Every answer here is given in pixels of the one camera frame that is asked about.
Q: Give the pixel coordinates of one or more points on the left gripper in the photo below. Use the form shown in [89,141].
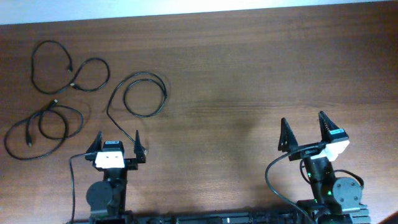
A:
[132,163]

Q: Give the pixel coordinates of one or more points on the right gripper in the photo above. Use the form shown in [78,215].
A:
[292,144]

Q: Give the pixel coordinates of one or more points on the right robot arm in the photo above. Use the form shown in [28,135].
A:
[337,193]

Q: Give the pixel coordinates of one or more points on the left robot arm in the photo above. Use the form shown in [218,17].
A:
[107,198]

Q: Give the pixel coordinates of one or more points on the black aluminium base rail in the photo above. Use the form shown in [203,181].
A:
[251,217]

